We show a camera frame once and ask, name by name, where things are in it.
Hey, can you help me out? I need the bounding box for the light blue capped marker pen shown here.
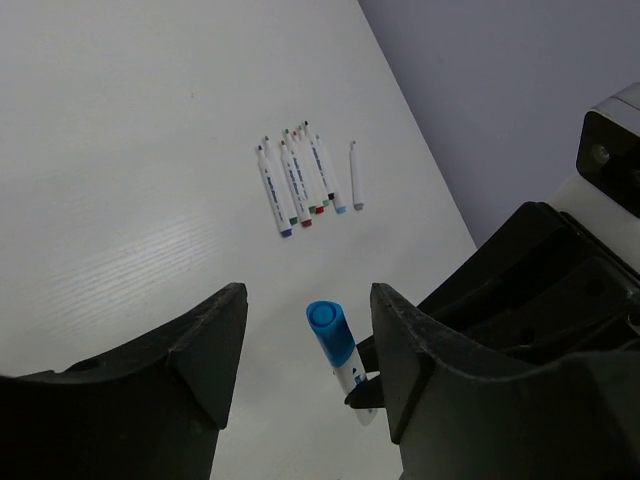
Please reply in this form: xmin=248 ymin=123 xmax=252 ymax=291
xmin=315 ymin=134 xmax=347 ymax=214

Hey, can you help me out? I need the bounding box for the brown capped marker pen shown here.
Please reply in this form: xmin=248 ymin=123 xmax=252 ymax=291
xmin=280 ymin=140 xmax=312 ymax=228

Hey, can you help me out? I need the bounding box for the black marker pen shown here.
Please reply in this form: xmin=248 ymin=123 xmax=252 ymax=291
xmin=303 ymin=120 xmax=335 ymax=201

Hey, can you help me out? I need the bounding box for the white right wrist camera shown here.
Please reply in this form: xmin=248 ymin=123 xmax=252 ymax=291
xmin=550 ymin=82 xmax=639 ymax=270

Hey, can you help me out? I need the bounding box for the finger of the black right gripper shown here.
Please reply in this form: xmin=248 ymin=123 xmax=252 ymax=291
xmin=356 ymin=335 xmax=380 ymax=373
xmin=344 ymin=377 xmax=385 ymax=410

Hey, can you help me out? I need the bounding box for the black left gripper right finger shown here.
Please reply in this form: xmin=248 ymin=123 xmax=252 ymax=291
xmin=370 ymin=284 xmax=639 ymax=479

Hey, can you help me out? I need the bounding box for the purple capped marker pen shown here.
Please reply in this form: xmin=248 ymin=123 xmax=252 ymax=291
xmin=256 ymin=145 xmax=293 ymax=238

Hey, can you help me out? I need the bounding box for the red marker pen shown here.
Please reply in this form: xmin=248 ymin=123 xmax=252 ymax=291
xmin=291 ymin=130 xmax=325 ymax=215

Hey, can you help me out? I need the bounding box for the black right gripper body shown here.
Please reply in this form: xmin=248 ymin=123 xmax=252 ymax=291
xmin=419 ymin=202 xmax=639 ymax=365

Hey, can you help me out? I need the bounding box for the dark green capped marker pen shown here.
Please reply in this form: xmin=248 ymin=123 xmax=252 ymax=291
xmin=263 ymin=136 xmax=299 ymax=226

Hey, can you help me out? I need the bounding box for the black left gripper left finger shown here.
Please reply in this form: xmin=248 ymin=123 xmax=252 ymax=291
xmin=1 ymin=283 xmax=248 ymax=479

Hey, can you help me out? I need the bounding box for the grey capped marker pen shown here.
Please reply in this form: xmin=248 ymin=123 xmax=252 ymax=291
xmin=349 ymin=140 xmax=364 ymax=211

